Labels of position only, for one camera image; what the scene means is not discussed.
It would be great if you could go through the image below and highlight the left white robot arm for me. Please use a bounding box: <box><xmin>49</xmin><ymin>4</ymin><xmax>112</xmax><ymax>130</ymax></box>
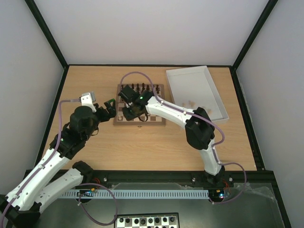
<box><xmin>0</xmin><ymin>95</ymin><xmax>116</xmax><ymax>228</ymax></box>

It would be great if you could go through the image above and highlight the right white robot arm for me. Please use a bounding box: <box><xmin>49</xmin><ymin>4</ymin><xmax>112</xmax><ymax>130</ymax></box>
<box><xmin>118</xmin><ymin>85</ymin><xmax>225</xmax><ymax>186</ymax></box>

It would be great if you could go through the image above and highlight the wooden chess board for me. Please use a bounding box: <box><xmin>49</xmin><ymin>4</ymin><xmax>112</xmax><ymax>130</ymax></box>
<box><xmin>113</xmin><ymin>83</ymin><xmax>167</xmax><ymax>127</ymax></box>

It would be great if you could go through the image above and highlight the printed checker calibration board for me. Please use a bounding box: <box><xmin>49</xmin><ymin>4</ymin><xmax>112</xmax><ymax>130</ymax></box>
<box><xmin>114</xmin><ymin>212</ymin><xmax>180</xmax><ymax>228</ymax></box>

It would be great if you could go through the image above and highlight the white cardboard box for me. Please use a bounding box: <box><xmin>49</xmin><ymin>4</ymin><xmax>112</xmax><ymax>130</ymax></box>
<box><xmin>166</xmin><ymin>66</ymin><xmax>229</xmax><ymax>124</ymax></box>

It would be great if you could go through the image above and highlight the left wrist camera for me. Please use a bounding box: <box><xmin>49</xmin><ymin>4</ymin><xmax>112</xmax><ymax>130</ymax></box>
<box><xmin>80</xmin><ymin>91</ymin><xmax>96</xmax><ymax>106</ymax></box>

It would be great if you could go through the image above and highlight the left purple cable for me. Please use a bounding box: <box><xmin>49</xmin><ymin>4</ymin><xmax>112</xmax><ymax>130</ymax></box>
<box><xmin>0</xmin><ymin>98</ymin><xmax>119</xmax><ymax>228</ymax></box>

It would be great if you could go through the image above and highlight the purple cable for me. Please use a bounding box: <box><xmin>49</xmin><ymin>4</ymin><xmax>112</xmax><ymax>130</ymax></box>
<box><xmin>120</xmin><ymin>71</ymin><xmax>247</xmax><ymax>205</ymax></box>
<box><xmin>0</xmin><ymin>98</ymin><xmax>119</xmax><ymax>228</ymax></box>

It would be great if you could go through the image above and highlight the light blue cable duct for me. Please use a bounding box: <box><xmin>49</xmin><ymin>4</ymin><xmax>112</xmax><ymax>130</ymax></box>
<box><xmin>60</xmin><ymin>189</ymin><xmax>209</xmax><ymax>200</ymax></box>

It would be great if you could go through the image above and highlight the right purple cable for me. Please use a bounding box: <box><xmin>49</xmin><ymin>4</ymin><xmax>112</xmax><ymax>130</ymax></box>
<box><xmin>120</xmin><ymin>71</ymin><xmax>247</xmax><ymax>205</ymax></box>

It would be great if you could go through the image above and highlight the black aluminium rail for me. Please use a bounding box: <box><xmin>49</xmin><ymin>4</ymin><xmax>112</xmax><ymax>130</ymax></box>
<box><xmin>83</xmin><ymin>170</ymin><xmax>278</xmax><ymax>189</ymax></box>

